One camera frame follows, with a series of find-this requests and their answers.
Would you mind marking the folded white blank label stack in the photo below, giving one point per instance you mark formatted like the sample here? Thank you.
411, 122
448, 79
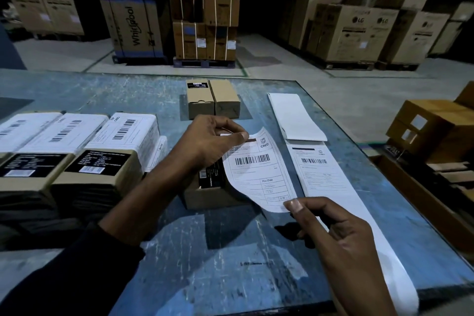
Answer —
296, 115

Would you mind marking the small cardboard box black label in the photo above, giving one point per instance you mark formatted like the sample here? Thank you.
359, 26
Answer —
200, 101

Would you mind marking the long white label liner strip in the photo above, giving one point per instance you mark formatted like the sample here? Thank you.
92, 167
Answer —
389, 264

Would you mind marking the small box with shipping label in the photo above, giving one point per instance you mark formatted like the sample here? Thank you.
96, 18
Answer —
160, 151
65, 134
22, 130
126, 132

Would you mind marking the tall blue printed appliance carton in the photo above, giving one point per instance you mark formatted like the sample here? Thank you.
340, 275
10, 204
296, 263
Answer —
133, 27

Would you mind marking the person's left thumb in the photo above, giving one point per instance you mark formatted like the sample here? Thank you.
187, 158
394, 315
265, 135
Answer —
229, 142

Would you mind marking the small plain cardboard box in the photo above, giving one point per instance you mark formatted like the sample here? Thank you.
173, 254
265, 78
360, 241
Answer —
226, 97

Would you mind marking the wooden crate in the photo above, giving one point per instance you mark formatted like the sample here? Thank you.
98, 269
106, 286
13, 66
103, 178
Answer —
418, 197

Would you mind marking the dark wooden pallet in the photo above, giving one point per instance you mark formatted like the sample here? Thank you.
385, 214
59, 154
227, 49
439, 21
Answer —
348, 65
203, 63
398, 66

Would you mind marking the person's left hand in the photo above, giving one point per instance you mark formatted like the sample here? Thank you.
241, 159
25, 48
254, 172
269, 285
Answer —
200, 145

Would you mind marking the white barcode shipping label sticker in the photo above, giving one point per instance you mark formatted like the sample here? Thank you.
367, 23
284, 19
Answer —
259, 178

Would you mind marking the plain brown box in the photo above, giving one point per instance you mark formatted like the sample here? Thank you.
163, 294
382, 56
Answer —
467, 96

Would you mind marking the person's right thumb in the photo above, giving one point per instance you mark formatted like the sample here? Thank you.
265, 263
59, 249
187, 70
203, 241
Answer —
307, 205

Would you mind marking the group of large appliance cartons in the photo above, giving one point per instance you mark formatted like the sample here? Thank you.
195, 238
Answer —
351, 27

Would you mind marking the person's left forearm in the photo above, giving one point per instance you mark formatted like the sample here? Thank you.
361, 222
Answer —
142, 206

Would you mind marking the wooden plank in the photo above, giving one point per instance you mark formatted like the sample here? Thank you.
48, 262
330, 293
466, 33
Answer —
446, 167
457, 176

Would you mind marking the person's right hand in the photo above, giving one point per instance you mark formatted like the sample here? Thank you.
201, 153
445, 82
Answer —
344, 241

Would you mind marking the brown box with white label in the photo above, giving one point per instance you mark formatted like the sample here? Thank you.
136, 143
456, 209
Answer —
444, 130
401, 140

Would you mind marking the cardboard box large black label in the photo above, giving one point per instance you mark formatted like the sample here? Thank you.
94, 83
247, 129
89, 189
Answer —
96, 182
26, 178

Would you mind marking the small box under sticker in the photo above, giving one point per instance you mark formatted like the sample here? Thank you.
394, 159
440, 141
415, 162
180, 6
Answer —
207, 197

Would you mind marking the printed label on liner strip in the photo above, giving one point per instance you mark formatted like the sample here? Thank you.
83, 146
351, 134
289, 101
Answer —
314, 173

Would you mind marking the person's right forearm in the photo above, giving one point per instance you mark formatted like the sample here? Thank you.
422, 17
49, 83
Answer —
363, 293

